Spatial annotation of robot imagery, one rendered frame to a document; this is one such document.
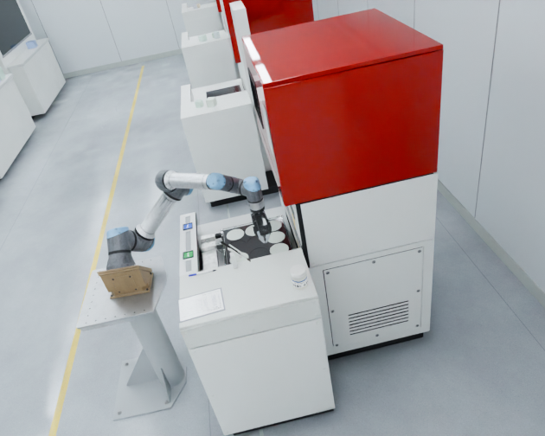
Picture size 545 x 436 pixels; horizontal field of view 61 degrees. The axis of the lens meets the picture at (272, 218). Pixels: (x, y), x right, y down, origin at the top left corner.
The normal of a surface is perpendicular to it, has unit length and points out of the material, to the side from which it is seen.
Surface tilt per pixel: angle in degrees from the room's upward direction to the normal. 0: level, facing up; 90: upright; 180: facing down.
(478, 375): 0
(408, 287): 90
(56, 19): 90
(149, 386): 0
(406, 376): 0
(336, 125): 90
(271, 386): 90
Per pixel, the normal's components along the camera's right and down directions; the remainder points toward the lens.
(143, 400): -0.16, -0.80
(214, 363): 0.16, 0.55
